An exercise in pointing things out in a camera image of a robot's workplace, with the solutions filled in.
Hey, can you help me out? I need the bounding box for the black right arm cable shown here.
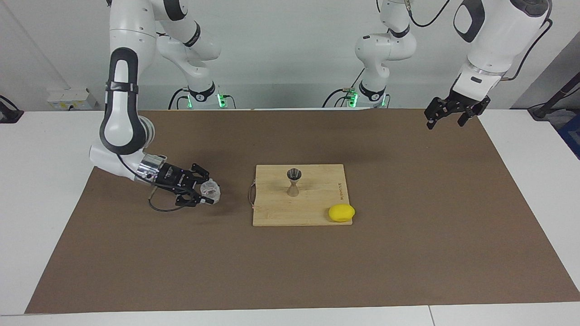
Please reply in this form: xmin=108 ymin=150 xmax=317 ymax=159
xmin=117 ymin=154 xmax=183 ymax=212

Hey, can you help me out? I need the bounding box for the steel double jigger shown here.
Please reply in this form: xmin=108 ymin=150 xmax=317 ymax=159
xmin=286 ymin=168 xmax=303 ymax=197

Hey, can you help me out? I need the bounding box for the white wall power strip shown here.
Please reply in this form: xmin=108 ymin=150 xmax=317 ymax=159
xmin=48 ymin=88 xmax=98 ymax=110

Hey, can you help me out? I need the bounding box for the bamboo cutting board, metal handle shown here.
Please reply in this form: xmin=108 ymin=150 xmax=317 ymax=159
xmin=248 ymin=164 xmax=353 ymax=227

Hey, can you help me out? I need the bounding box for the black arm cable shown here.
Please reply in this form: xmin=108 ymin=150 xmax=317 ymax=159
xmin=406 ymin=0 xmax=553 ymax=82
xmin=117 ymin=154 xmax=183 ymax=212

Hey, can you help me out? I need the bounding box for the small clear glass cup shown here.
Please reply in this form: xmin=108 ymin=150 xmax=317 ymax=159
xmin=199 ymin=179 xmax=222 ymax=204

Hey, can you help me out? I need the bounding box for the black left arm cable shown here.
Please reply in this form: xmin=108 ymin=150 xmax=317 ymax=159
xmin=406 ymin=0 xmax=553 ymax=82

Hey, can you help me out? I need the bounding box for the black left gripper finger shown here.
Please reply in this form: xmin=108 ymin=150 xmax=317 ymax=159
xmin=425 ymin=97 xmax=451 ymax=130
xmin=458 ymin=109 xmax=481 ymax=127

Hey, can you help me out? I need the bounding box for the black base cable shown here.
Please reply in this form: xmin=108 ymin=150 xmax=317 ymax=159
xmin=169 ymin=87 xmax=189 ymax=110
xmin=322 ymin=68 xmax=366 ymax=109

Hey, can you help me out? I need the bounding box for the large brown table mat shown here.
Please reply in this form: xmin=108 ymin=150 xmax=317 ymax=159
xmin=25 ymin=109 xmax=580 ymax=314

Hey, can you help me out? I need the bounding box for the black left base cable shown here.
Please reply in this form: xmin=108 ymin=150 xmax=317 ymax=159
xmin=322 ymin=68 xmax=366 ymax=109

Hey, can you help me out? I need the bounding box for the black stand pole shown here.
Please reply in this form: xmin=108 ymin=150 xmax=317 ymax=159
xmin=528 ymin=72 xmax=580 ymax=120

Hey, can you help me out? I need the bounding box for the black right base cable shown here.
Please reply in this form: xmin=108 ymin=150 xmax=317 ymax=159
xmin=169 ymin=87 xmax=189 ymax=110

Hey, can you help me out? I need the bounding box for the black clamp mount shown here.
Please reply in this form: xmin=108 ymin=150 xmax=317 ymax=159
xmin=0 ymin=95 xmax=24 ymax=124

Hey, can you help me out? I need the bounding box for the yellow lemon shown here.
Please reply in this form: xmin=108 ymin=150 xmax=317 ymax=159
xmin=328 ymin=204 xmax=356 ymax=223

